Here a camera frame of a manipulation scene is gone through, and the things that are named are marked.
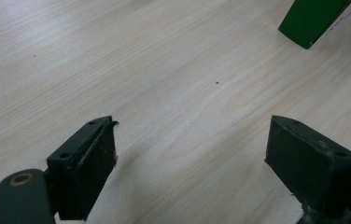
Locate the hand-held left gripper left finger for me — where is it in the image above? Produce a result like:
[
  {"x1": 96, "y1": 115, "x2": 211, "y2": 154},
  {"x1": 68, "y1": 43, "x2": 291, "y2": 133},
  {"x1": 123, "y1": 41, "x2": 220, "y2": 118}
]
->
[{"x1": 46, "y1": 115, "x2": 119, "y2": 221}]

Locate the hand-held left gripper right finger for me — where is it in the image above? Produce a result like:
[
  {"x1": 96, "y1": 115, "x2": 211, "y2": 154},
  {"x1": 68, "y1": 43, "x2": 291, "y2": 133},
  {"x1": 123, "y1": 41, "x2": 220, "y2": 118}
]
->
[{"x1": 264, "y1": 115, "x2": 351, "y2": 218}]

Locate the green box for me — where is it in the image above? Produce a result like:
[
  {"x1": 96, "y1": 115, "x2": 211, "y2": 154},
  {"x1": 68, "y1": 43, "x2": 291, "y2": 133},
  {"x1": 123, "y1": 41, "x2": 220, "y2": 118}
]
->
[{"x1": 277, "y1": 0, "x2": 351, "y2": 50}]

